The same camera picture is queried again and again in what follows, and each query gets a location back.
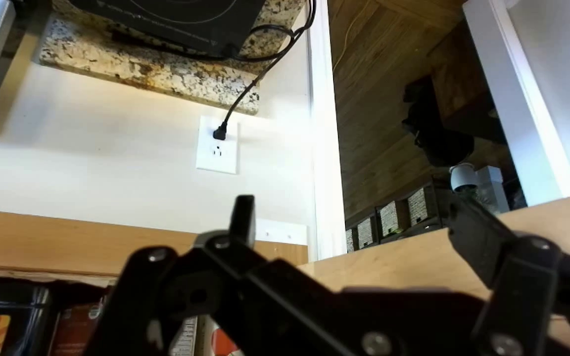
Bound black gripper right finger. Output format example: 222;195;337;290
446;191;570;356

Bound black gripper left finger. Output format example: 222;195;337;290
80;191;392;356

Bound wooden cabinet door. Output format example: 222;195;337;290
303;197;570;356

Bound dark shelf with baskets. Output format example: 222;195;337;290
347;162;527;251

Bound white light switch plate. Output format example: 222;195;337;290
228;211;307;245

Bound white wall power outlet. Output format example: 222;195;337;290
197;116;238;174

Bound black power cord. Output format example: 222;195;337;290
212;0;319;142

